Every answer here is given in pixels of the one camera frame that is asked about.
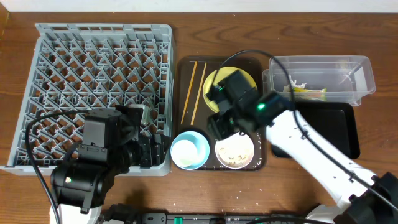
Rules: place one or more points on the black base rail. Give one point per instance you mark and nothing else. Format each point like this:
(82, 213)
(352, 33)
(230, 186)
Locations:
(125, 214)

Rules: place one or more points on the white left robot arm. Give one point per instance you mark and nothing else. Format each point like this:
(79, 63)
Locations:
(112, 145)

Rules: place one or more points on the white paper napkin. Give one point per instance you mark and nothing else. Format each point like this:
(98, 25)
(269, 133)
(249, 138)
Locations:
(295, 86)

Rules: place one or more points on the black plastic bin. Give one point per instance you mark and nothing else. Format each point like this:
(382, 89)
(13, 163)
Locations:
(335, 122)

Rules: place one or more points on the white bowl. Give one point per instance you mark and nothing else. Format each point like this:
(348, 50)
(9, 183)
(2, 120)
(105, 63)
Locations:
(236, 151)

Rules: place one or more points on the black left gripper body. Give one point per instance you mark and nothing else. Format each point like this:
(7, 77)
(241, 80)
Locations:
(156, 147)

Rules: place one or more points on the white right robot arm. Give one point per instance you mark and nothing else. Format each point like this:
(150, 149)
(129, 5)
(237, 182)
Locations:
(360, 195)

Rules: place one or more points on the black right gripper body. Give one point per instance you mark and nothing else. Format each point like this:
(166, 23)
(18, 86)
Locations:
(217, 126)

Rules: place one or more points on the clear plastic bin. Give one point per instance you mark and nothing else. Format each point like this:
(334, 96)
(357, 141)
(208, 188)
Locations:
(347, 78)

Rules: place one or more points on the light blue bowl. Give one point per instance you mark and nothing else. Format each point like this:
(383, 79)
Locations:
(190, 150)

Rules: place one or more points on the green vegetable scrap wrapper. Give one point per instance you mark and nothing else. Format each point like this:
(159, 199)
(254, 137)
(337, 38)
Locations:
(307, 94)

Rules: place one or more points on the dark brown serving tray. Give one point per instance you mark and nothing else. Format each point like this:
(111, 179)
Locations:
(184, 71)

